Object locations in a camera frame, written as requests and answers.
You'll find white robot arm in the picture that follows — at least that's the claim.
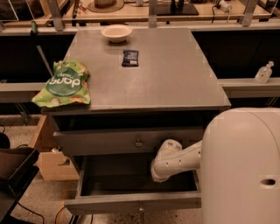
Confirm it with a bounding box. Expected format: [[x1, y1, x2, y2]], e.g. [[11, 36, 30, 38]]
[[150, 108, 280, 224]]

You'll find white bowl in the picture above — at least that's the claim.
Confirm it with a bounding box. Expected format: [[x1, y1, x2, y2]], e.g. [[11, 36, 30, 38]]
[[101, 24, 132, 43]]

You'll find grey drawer cabinet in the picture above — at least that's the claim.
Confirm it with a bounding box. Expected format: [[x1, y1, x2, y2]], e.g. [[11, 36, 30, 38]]
[[40, 27, 232, 200]]

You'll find grey drawer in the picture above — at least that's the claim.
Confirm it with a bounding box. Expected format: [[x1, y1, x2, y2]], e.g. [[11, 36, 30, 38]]
[[53, 126, 205, 156], [65, 153, 201, 215]]

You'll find wooden box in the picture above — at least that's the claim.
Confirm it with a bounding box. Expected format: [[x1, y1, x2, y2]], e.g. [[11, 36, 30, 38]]
[[29, 115, 79, 181]]

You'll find green snack bag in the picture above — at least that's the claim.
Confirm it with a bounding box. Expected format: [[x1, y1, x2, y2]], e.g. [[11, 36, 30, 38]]
[[31, 59, 90, 108]]

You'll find clear soap dispenser bottle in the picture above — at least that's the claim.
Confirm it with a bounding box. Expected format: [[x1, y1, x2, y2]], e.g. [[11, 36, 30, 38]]
[[255, 61, 274, 83]]

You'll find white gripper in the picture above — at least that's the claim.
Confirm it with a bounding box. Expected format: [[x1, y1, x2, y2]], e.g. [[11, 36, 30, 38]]
[[150, 166, 170, 183]]

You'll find black monitor base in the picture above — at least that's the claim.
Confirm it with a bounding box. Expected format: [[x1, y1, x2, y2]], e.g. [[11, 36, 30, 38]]
[[156, 0, 199, 16]]

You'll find tan hat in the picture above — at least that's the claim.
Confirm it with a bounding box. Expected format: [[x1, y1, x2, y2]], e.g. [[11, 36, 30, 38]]
[[87, 0, 124, 13]]

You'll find black floor cable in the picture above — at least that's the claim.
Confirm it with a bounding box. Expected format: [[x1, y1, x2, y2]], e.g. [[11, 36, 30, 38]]
[[17, 204, 95, 224]]

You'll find black tray stand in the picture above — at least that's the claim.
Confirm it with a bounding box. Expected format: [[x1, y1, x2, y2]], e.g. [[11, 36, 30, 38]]
[[0, 147, 39, 224]]

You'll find dark blue snack packet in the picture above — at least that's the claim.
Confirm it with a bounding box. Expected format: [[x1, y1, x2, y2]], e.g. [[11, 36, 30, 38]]
[[122, 50, 138, 67]]

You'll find white power adapter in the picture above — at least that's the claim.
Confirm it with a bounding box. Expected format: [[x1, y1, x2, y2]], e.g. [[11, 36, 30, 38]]
[[218, 0, 232, 12]]

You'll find grey top drawer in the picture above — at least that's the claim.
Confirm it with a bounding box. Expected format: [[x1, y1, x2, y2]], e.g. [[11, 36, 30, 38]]
[[53, 126, 205, 156]]

